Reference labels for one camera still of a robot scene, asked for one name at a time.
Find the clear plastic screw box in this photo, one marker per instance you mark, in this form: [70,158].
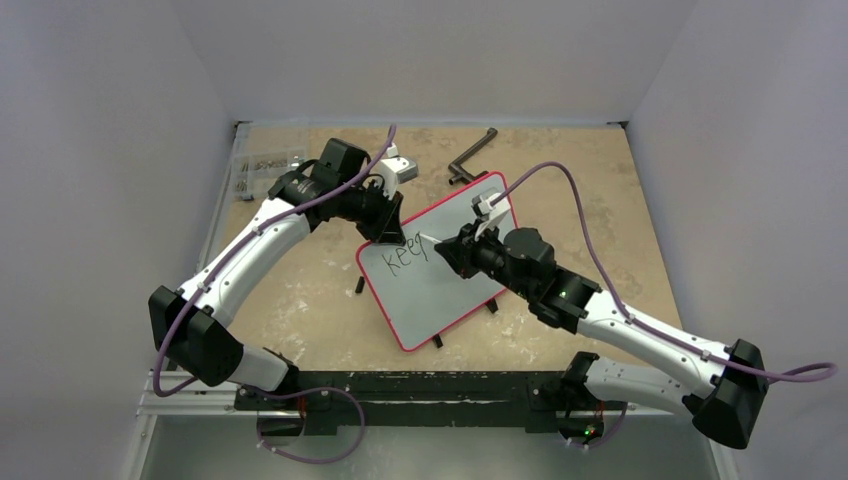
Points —
[252,175]

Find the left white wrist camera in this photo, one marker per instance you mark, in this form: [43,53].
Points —
[395,170]

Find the red framed whiteboard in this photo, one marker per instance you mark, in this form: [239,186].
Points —
[415,289]

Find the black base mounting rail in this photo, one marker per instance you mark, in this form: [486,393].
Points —
[535,401]

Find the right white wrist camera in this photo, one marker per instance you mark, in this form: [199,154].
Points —
[490,208]

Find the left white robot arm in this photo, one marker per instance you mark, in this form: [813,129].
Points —
[190,323]

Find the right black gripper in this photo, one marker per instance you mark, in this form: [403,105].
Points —
[468,249]

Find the black white marker pen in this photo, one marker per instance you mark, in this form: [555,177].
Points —
[424,238]

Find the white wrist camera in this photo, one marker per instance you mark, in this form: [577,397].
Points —
[395,170]
[490,208]

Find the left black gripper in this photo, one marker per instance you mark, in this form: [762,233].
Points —
[386,228]

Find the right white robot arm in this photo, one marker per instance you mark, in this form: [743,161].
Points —
[709,381]

